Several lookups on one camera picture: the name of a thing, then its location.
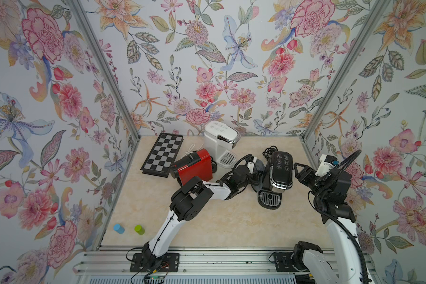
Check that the black coffee machine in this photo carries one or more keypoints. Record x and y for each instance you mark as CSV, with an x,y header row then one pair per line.
x,y
277,178

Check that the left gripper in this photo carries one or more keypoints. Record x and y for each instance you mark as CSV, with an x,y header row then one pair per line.
x,y
254,177

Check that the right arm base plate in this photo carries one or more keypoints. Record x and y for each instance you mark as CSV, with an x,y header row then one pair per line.
x,y
287,262

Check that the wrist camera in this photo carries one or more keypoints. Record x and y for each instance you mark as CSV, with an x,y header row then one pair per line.
x,y
250,163
326,163

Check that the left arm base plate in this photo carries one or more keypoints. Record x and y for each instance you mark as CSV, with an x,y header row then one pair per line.
x,y
167,263

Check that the blue cylinder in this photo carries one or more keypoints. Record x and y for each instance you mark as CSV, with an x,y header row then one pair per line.
x,y
119,229

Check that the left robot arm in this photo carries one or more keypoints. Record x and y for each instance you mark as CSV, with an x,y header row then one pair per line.
x,y
188,201

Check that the aluminium rail frame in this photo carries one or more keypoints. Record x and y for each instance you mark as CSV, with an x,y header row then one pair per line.
x,y
197,266

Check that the black white chessboard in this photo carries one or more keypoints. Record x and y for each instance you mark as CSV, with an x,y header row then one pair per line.
x,y
162,155

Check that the red coffee machine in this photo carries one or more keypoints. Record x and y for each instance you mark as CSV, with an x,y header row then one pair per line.
x,y
198,163

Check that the grey cleaning cloth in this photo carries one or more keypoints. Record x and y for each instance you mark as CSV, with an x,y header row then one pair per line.
x,y
257,176

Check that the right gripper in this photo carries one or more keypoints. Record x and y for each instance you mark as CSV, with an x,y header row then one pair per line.
x,y
308,172

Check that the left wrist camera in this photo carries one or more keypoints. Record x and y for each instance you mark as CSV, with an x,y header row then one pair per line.
x,y
250,163

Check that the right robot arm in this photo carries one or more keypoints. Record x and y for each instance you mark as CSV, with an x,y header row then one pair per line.
x,y
338,218

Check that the green cylinder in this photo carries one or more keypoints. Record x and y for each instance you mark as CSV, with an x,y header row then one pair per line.
x,y
139,230

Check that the white coffee machine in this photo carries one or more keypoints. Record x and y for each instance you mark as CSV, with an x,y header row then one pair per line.
x,y
220,140

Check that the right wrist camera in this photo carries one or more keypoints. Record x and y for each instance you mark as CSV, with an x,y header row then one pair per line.
x,y
326,163

